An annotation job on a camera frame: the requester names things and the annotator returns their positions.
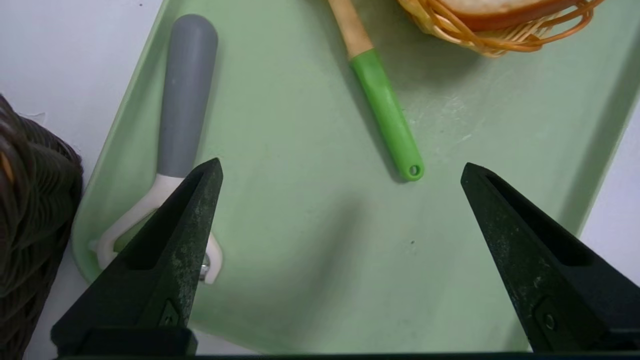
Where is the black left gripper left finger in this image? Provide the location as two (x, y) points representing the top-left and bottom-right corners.
(50, 158), (224, 357)

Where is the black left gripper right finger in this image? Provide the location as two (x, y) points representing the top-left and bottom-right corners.
(460, 162), (640, 354)

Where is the white peeler with gray handle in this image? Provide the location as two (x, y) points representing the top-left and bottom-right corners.
(89, 13), (224, 286)

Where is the yellow spatula with green handle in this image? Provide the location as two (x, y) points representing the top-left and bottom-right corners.
(327, 0), (425, 182)

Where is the toast bread slice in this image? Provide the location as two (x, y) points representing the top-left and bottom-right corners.
(440, 0), (583, 32)

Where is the dark brown wicker basket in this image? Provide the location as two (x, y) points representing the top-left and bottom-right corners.
(0, 94), (85, 360)

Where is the small round yellow wicker basket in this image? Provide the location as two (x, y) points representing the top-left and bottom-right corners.
(397, 0), (606, 58)

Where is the light green plastic tray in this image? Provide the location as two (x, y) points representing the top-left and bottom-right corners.
(71, 0), (640, 357)

